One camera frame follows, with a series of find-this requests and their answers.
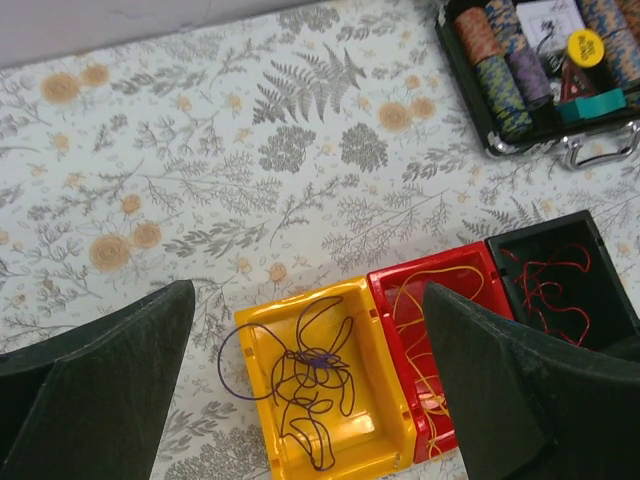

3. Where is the floral patterned table mat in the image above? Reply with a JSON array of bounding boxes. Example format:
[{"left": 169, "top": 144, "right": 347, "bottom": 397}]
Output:
[{"left": 1, "top": 1, "right": 639, "bottom": 479}]

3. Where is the red plastic bin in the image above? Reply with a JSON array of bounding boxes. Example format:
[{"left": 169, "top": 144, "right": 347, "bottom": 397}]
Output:
[{"left": 367, "top": 241, "right": 513, "bottom": 463}]

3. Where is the black poker chip case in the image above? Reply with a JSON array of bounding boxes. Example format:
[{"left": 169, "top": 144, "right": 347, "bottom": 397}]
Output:
[{"left": 435, "top": 1, "right": 639, "bottom": 170}]

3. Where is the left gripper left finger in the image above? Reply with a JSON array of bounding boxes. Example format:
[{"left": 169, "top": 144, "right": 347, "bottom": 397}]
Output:
[{"left": 1, "top": 280, "right": 195, "bottom": 479}]

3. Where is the black plastic bin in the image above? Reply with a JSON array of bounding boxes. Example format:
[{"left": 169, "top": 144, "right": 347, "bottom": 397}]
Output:
[{"left": 485, "top": 210, "right": 639, "bottom": 351}]

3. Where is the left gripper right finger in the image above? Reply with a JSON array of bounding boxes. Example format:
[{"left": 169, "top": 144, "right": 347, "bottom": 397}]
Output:
[{"left": 423, "top": 283, "right": 639, "bottom": 479}]

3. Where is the yellow thin wire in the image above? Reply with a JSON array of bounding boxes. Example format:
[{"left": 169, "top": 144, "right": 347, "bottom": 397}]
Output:
[{"left": 392, "top": 264, "right": 486, "bottom": 461}]

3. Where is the yellow plastic bin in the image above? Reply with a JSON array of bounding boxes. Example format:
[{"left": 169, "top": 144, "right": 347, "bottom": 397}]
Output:
[{"left": 234, "top": 277, "right": 416, "bottom": 479}]

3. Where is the purple thin wire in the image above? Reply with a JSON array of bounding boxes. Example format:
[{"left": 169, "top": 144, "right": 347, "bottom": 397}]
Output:
[{"left": 217, "top": 295, "right": 357, "bottom": 472}]

